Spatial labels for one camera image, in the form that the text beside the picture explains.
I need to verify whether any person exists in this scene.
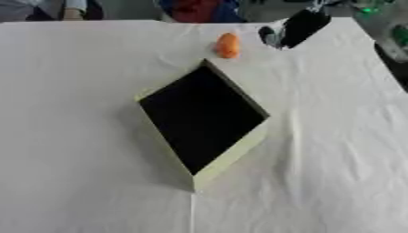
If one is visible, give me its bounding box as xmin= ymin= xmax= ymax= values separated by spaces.
xmin=156 ymin=0 xmax=248 ymax=24
xmin=0 ymin=0 xmax=106 ymax=23

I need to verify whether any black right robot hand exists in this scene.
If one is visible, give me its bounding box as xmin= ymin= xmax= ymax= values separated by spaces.
xmin=256 ymin=7 xmax=333 ymax=51

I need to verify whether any tan box with black inside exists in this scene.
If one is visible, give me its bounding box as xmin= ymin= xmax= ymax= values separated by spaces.
xmin=134 ymin=58 xmax=271 ymax=193

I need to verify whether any orange toy carrot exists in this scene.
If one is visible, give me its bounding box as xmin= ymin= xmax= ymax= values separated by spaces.
xmin=213 ymin=32 xmax=242 ymax=59

